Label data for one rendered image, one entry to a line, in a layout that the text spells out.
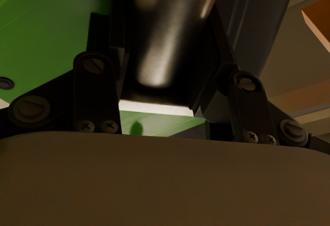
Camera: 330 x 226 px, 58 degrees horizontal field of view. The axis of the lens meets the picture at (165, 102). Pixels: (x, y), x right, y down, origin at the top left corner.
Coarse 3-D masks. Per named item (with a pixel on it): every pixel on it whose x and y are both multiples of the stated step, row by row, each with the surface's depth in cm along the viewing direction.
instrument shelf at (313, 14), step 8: (320, 0) 67; (328, 0) 65; (304, 8) 68; (312, 8) 66; (320, 8) 65; (328, 8) 63; (304, 16) 68; (312, 16) 64; (320, 16) 63; (328, 16) 61; (312, 24) 63; (320, 24) 61; (328, 24) 59; (320, 32) 59; (328, 32) 58; (320, 40) 62; (328, 40) 56; (328, 48) 58
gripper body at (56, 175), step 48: (0, 144) 6; (48, 144) 6; (96, 144) 6; (144, 144) 7; (192, 144) 7; (240, 144) 8; (0, 192) 5; (48, 192) 6; (96, 192) 6; (144, 192) 6; (192, 192) 6; (240, 192) 6; (288, 192) 7
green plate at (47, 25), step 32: (0, 0) 13; (32, 0) 13; (64, 0) 13; (96, 0) 13; (0, 32) 14; (32, 32) 14; (64, 32) 14; (0, 64) 15; (32, 64) 16; (64, 64) 16; (0, 96) 17; (128, 128) 21; (160, 128) 21
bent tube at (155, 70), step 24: (144, 0) 10; (168, 0) 10; (192, 0) 10; (144, 24) 11; (168, 24) 10; (192, 24) 10; (144, 48) 11; (168, 48) 11; (192, 48) 12; (144, 72) 12; (168, 72) 12; (144, 96) 13; (168, 96) 13
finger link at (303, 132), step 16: (208, 16) 12; (208, 32) 11; (224, 32) 11; (208, 48) 11; (224, 48) 11; (192, 64) 13; (208, 64) 11; (224, 64) 10; (192, 80) 13; (208, 80) 11; (224, 80) 11; (192, 96) 12; (208, 96) 11; (224, 96) 10; (208, 112) 11; (224, 112) 11; (272, 112) 10; (224, 128) 11; (288, 128) 10; (288, 144) 10; (304, 144) 10
